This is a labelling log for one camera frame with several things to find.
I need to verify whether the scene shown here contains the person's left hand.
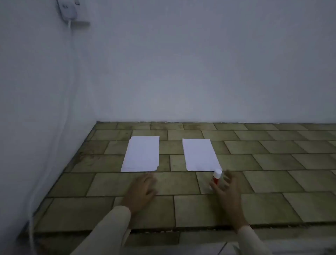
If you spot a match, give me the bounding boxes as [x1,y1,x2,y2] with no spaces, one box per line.
[120,173,158,215]

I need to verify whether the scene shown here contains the person's right hand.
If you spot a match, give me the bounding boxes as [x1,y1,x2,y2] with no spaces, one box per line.
[209,169,249,232]

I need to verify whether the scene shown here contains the stack of white papers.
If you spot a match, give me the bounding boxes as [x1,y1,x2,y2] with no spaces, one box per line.
[182,138,222,172]
[120,136,160,173]

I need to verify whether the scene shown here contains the person's right forearm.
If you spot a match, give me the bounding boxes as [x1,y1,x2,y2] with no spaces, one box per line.
[236,225,272,255]

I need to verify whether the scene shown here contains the person's left forearm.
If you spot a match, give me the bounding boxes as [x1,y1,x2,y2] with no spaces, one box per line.
[71,205,132,255]

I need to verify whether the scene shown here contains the white plug adapter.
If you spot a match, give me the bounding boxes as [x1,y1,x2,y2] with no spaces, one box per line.
[57,0,78,21]

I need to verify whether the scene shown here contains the white power cable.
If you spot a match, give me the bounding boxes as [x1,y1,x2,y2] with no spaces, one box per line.
[27,19,79,255]

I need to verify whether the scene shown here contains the white wall socket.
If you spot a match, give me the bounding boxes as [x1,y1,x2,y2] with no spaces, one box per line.
[70,0,91,28]

